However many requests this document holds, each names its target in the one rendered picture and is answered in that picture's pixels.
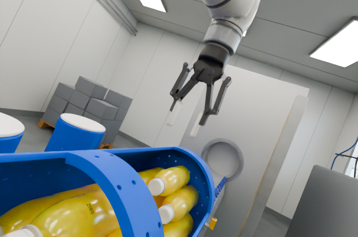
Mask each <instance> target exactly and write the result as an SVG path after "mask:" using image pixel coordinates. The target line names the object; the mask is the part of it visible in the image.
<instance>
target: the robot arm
mask: <svg viewBox="0 0 358 237"><path fill-rule="evenodd" d="M202 1H203V2H204V4H205V5H206V7H207V9H208V11H209V14H210V17H211V18H212V21H211V24H210V25H209V28H208V30H207V33H206V35H205V37H204V39H203V44H204V46H203V48H202V50H201V52H200V54H199V57H198V59H197V61H196V62H195V63H194V64H188V63H187V62H184V63H183V69H182V71H181V73H180V75H179V77H178V79H177V81H176V82H175V84H174V86H173V88H172V90H171V91H170V95H171V96H172V97H173V98H174V101H173V103H172V106H171V108H170V111H171V114H170V117H169V119H168V121H167V124H166V125H167V126H173V124H174V122H175V120H176V118H177V115H178V113H179V111H180V109H181V107H182V104H183V103H182V102H181V101H182V100H183V99H184V97H185V96H186V95H187V94H188V92H189V91H190V90H192V88H193V87H194V86H195V85H196V84H197V83H198V82H204V83H205V84H207V90H206V99H205V109H204V111H200V113H199V115H198V118H197V120H196V123H195V124H194V127H193V129H192V131H191V133H190V137H192V138H195V136H196V134H197V132H198V130H199V128H200V126H204V125H205V124H206V121H207V119H208V117H209V116H210V115H218V113H219V110H220V108H221V105H222V102H223V99H224V96H225V93H226V90H227V88H228V87H229V86H230V84H231V83H232V79H231V77H230V76H226V75H225V74H224V69H225V67H226V65H227V62H228V60H229V58H230V56H232V55H233V54H234V53H235V51H236V49H237V47H238V45H239V43H240V41H241V39H242V36H243V34H244V33H245V31H246V30H247V29H248V28H249V26H250V24H251V23H252V21H253V19H254V17H255V14H256V12H257V10H258V7H259V4H260V1H261V0H202ZM192 69H194V74H193V75H192V76H191V78H190V80H189V81H188V82H187V83H186V84H185V85H184V87H183V88H182V86H183V84H184V82H185V80H186V79H187V77H188V75H189V72H191V70H192ZM221 78H222V84H221V87H220V89H219V92H218V95H217V98H216V101H215V104H214V107H213V109H211V104H212V98H213V89H214V82H216V81H218V80H219V79H221ZM181 88H182V89H181Z"/></svg>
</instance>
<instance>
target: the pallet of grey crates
mask: <svg viewBox="0 0 358 237"><path fill-rule="evenodd" d="M107 90H108V88H106V87H104V86H103V85H101V84H99V83H96V82H94V81H92V80H90V79H87V78H85V77H82V76H79V78H78V80H77V82H76V84H75V86H70V85H67V84H64V83H59V84H58V86H57V88H56V90H55V92H54V94H53V96H52V98H51V100H50V102H49V104H48V107H47V109H46V111H45V113H44V115H43V117H42V119H40V121H39V123H38V127H40V128H55V124H56V122H57V120H58V118H59V117H60V116H61V114H63V113H70V114H74V115H78V116H82V117H85V118H88V119H91V120H93V121H96V122H98V123H99V124H101V125H102V126H104V127H105V133H104V136H103V138H102V140H101V143H100V145H99V147H98V150H101V149H111V148H112V146H113V142H114V140H115V138H116V136H117V134H118V131H119V129H120V126H121V124H122V122H123V121H124V118H125V116H126V114H127V111H128V109H129V107H130V104H131V102H132V100H133V99H132V98H130V97H127V96H125V95H123V94H120V93H118V92H115V91H113V90H109V91H108V93H107V95H106V97H105V99H104V96H105V94H106V92H107Z"/></svg>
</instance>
